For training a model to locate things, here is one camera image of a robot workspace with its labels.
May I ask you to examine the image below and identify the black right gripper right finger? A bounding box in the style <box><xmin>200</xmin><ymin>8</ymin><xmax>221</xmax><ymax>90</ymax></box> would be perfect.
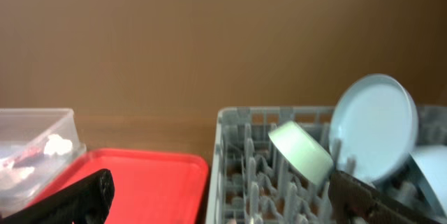
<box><xmin>328</xmin><ymin>169</ymin><xmax>446</xmax><ymax>224</ymax></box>

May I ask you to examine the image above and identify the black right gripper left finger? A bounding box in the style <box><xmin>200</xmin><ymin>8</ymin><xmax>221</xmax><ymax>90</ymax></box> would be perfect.
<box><xmin>1</xmin><ymin>169</ymin><xmax>115</xmax><ymax>224</ymax></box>

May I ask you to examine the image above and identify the green bowl with food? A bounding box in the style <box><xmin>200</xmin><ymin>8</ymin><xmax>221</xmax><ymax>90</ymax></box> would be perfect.
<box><xmin>268</xmin><ymin>121</ymin><xmax>334</xmax><ymax>186</ymax></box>

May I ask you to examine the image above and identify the white tissue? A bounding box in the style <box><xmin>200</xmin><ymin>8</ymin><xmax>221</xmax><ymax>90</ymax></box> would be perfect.
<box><xmin>0</xmin><ymin>167</ymin><xmax>35</xmax><ymax>191</ymax></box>
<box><xmin>43</xmin><ymin>134</ymin><xmax>73</xmax><ymax>156</ymax></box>

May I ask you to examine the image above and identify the red snack wrapper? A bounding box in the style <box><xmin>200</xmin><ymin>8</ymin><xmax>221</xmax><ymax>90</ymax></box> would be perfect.
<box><xmin>1</xmin><ymin>147</ymin><xmax>44</xmax><ymax>168</ymax></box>

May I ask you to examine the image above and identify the light blue plate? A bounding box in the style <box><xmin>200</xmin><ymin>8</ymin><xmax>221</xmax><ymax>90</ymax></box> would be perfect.
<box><xmin>328</xmin><ymin>74</ymin><xmax>419</xmax><ymax>184</ymax></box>

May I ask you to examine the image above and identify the light blue bowl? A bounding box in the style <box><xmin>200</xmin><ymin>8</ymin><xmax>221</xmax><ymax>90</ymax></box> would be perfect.
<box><xmin>411</xmin><ymin>145</ymin><xmax>446</xmax><ymax>216</ymax></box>

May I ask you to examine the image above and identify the clear plastic waste bin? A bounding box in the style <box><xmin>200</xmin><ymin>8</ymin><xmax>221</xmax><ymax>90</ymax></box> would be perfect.
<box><xmin>1</xmin><ymin>108</ymin><xmax>86</xmax><ymax>217</ymax></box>

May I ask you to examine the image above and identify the red serving tray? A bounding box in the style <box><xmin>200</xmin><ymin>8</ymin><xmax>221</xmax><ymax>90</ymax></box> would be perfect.
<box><xmin>34</xmin><ymin>149</ymin><xmax>209</xmax><ymax>224</ymax></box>

